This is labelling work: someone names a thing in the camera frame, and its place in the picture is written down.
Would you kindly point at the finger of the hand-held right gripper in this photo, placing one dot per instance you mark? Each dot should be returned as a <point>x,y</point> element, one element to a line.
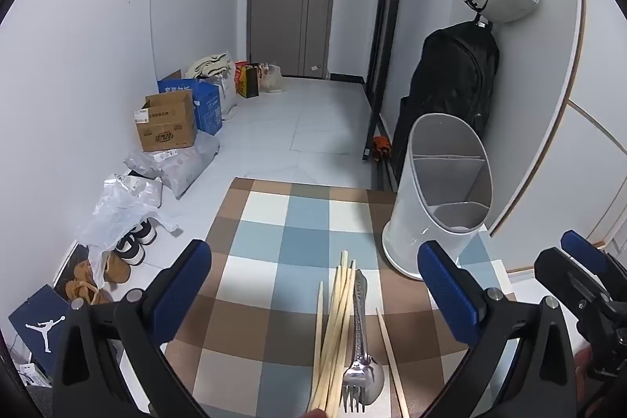
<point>558,271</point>
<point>580,244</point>

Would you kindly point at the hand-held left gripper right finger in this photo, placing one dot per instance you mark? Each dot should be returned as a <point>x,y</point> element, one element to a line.
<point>448,290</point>

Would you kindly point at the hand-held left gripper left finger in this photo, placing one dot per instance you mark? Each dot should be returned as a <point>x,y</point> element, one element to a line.
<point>191,281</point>

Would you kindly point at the white utensil holder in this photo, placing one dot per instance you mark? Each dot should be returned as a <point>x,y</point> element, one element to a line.
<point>416,212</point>

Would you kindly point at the patterned steel spoon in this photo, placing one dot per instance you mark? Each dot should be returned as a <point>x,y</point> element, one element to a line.
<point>376,379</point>

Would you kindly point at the bunch of wooden chopsticks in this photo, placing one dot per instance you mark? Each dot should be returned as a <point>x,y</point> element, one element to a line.
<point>338,325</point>

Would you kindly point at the hammered steel fork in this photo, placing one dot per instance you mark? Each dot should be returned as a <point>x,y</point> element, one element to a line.
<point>353,379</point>

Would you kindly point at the black white sneaker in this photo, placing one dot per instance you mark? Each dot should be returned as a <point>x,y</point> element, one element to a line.
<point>131,250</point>
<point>144,233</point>

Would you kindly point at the brown shoe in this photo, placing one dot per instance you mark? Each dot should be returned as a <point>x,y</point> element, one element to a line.
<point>117,268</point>
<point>85,290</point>

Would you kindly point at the checkered table mat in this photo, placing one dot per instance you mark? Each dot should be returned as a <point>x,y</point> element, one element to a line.
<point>274,251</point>

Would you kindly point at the white cabinet wooden trim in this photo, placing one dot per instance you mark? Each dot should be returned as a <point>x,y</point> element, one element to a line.
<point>588,153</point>

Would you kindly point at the clear plastic bag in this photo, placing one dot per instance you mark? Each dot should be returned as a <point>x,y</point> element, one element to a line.
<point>117,212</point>

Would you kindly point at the grey plastic package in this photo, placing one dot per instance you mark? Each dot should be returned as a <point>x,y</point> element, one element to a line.
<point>181,163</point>

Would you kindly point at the orange black object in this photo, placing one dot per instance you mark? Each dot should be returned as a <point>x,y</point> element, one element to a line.
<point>382,146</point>

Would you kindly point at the brown cardboard box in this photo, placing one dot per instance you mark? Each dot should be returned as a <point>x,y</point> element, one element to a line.
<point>164,124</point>

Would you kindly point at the navy shoe box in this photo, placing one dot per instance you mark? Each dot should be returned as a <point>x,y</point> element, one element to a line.
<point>36,325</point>

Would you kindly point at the blue cardboard box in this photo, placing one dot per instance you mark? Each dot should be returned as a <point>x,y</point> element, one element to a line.
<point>209,104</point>

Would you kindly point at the small white box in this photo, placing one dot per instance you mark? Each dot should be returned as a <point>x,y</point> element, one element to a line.
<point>35,375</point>

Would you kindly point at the white shopping bag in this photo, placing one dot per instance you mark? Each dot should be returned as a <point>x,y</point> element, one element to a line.
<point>225,95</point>

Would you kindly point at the black yellow paper bag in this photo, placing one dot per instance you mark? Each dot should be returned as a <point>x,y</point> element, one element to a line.
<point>251,82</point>

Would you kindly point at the red yellow bag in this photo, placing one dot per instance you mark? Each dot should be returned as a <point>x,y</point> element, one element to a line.
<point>240,77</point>

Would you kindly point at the black backpack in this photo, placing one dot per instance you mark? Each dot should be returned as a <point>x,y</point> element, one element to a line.
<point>450,80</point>

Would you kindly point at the pale plastic bag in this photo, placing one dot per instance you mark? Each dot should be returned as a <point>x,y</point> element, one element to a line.
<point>272,79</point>

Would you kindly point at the black metal frame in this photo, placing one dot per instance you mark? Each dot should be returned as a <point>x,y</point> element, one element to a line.
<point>387,31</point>

